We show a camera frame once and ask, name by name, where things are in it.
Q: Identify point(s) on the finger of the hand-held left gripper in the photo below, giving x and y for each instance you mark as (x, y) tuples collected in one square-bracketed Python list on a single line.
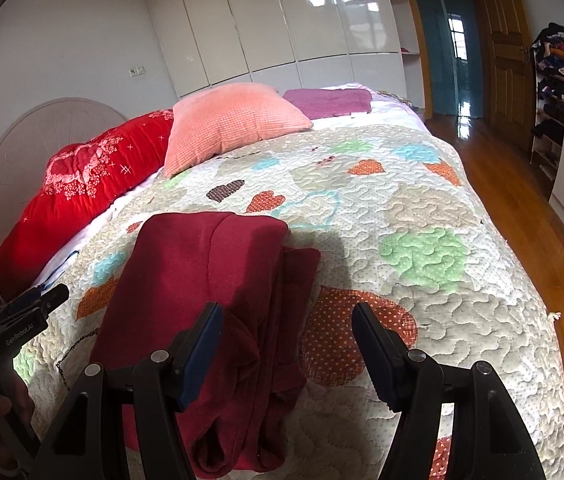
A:
[(54, 296), (22, 302)]

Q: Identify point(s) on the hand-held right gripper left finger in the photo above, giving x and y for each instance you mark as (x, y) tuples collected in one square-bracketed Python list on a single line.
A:
[(202, 355)]

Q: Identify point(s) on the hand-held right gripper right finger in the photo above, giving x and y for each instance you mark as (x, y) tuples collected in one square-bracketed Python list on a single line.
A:
[(376, 355)]

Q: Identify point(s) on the dark red garment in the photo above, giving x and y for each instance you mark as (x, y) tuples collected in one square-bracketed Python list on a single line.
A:
[(187, 270)]

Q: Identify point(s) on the red floral quilt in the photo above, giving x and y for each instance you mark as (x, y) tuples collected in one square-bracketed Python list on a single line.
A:
[(62, 200)]

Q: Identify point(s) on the heart-print quilted bedspread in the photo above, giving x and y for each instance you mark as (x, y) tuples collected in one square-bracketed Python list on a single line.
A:
[(411, 210)]

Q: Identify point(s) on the round beige headboard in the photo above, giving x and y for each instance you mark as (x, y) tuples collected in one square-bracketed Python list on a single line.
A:
[(22, 145)]

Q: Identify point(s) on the pink ribbed pillow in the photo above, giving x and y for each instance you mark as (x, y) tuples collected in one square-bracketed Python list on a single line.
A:
[(232, 120)]

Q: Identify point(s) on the purple cloth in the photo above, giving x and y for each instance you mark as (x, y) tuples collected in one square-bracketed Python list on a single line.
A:
[(327, 102)]

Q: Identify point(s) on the wooden door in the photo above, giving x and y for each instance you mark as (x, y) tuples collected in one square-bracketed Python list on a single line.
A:
[(504, 60)]

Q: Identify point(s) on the white glossy wardrobe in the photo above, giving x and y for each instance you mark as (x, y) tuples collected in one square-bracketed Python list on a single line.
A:
[(262, 20)]

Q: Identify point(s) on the white wall socket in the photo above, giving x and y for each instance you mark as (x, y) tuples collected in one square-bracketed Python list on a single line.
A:
[(136, 71)]

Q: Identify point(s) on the wooden door frame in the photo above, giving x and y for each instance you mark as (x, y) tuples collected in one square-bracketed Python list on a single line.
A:
[(424, 60)]

